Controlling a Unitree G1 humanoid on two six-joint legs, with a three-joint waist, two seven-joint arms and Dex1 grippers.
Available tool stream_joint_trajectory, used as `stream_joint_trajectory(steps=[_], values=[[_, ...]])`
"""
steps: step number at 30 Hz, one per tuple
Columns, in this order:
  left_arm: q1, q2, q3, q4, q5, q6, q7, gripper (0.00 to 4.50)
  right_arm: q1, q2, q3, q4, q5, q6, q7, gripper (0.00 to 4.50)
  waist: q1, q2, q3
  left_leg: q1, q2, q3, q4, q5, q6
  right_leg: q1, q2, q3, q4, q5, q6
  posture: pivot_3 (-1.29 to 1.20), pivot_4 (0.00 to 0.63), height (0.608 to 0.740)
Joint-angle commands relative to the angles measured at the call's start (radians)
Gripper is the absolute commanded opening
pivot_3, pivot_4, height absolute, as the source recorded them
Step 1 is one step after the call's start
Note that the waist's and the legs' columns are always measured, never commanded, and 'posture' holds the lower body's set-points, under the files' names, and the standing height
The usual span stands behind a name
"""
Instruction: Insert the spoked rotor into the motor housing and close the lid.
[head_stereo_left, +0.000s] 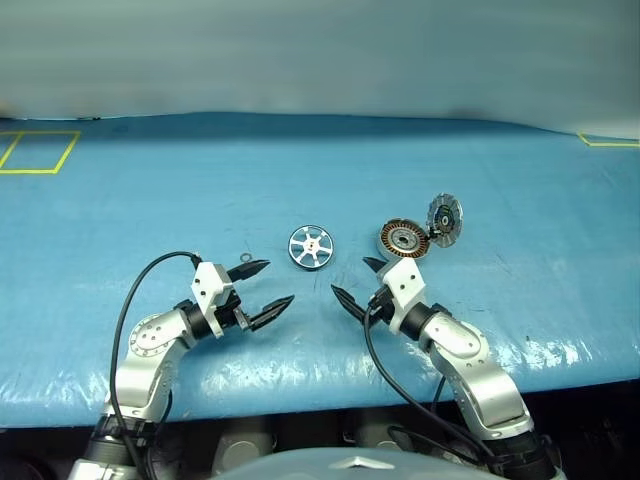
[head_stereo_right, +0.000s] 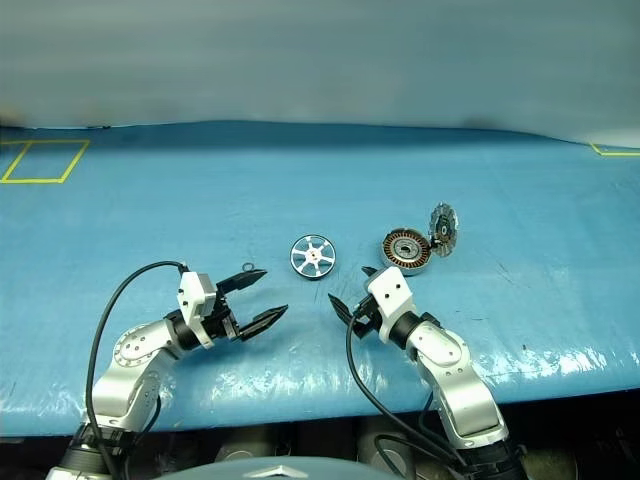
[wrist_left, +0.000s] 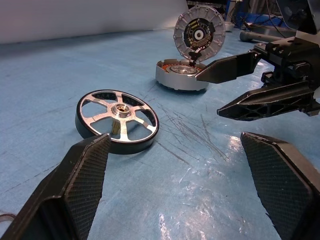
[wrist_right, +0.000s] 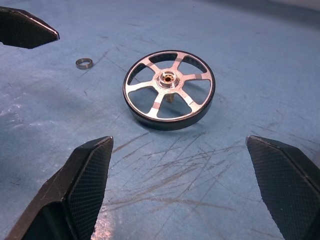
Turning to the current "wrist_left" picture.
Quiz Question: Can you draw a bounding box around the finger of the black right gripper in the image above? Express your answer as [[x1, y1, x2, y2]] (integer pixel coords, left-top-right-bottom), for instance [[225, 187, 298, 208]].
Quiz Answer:
[[216, 81, 316, 122], [195, 51, 261, 85]]

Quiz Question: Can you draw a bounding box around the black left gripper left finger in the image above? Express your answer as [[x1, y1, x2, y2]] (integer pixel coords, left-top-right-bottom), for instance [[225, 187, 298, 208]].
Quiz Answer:
[[0, 133, 112, 240]]

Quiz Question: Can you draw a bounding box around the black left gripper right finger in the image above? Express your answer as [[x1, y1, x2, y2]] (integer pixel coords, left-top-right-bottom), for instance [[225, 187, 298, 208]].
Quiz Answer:
[[240, 131, 320, 240]]

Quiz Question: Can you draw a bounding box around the black rimmed silver spoked rotor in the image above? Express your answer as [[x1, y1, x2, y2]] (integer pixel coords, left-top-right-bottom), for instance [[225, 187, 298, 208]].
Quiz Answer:
[[74, 89, 160, 155]]

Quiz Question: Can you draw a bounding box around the silver motor cover with circuit board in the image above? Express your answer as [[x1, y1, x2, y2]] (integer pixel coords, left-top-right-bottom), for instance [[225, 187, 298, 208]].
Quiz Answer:
[[174, 5, 227, 63]]

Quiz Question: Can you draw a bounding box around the silver motor stator housing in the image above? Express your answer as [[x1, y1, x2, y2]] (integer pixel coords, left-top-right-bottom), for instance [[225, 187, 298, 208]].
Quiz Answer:
[[155, 58, 210, 93]]

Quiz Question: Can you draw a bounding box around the grey cylindrical bar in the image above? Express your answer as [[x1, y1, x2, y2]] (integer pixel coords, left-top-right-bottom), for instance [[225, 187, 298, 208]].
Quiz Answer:
[[239, 30, 288, 44]]

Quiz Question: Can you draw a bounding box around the blue crate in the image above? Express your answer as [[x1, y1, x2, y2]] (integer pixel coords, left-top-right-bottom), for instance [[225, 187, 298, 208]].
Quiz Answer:
[[234, 12, 285, 28]]

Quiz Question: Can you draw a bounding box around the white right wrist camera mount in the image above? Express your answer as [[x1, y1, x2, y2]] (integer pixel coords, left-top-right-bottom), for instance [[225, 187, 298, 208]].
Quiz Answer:
[[276, 0, 320, 48]]

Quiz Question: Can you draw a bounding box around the thin brown wire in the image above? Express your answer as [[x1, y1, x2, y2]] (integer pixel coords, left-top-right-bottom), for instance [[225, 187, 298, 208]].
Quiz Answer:
[[0, 211, 16, 224]]

